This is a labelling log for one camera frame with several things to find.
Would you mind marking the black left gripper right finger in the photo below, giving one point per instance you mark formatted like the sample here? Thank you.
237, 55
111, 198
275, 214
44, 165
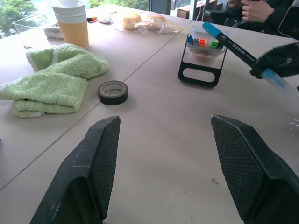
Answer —
254, 168

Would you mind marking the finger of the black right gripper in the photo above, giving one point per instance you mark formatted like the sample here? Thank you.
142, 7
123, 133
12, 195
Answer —
257, 73
283, 59

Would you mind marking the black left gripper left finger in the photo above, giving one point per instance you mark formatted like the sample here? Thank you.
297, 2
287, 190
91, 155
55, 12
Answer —
79, 172

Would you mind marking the blue capped black marker pen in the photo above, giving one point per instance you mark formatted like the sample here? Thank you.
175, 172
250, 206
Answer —
233, 47

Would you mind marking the black pen holder stand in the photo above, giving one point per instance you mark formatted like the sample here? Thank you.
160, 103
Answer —
198, 67

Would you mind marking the bystander bare hand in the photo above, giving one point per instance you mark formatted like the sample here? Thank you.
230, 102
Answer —
255, 10

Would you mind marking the dark tablet device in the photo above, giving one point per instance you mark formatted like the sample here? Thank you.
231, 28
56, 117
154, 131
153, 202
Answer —
289, 22

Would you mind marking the person in dark clothes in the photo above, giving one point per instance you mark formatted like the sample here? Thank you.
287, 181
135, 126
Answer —
273, 21

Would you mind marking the green highlighter marker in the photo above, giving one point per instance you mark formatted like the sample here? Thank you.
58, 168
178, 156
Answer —
213, 44

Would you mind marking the clear plastic marker box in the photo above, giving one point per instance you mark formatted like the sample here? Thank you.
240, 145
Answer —
205, 52

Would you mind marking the orange highlighter marker in box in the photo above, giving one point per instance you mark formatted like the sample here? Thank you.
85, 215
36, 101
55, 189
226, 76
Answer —
202, 42

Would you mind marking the grey highlighter marker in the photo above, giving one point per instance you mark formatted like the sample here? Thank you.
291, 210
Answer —
195, 41

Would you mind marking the blue highlighter marker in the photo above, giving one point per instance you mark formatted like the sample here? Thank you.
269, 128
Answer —
190, 40

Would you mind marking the black office chair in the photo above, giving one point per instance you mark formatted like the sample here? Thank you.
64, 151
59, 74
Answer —
211, 11

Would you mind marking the black tape roll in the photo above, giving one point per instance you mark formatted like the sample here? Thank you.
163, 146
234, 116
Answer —
113, 93

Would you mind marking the light green towel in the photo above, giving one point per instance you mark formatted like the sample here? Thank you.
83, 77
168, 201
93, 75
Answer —
53, 81

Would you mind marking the brown cardboard box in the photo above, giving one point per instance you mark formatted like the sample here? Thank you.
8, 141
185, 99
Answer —
183, 12

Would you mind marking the flat brown bread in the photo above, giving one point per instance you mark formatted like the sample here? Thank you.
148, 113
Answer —
153, 22

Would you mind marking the clear plastic bread bag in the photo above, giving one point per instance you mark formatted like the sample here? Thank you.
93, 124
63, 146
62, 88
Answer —
149, 23

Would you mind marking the round yellow bread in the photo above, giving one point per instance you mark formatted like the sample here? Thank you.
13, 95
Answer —
131, 21

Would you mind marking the orange ribbed paper cup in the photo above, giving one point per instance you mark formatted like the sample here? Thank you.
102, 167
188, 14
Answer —
74, 32

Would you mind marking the grey flat tray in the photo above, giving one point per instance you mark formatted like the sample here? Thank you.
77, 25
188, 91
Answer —
52, 31

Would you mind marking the loose orange highlighter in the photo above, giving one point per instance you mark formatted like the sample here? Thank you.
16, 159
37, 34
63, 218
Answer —
92, 19

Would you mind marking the small white object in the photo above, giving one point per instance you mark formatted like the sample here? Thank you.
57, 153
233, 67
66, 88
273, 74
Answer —
105, 20

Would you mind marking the clear plastic container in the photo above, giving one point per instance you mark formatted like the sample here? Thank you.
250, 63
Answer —
30, 23

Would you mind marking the white ribbed paper cup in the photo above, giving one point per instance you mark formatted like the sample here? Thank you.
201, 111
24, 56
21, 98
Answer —
69, 8

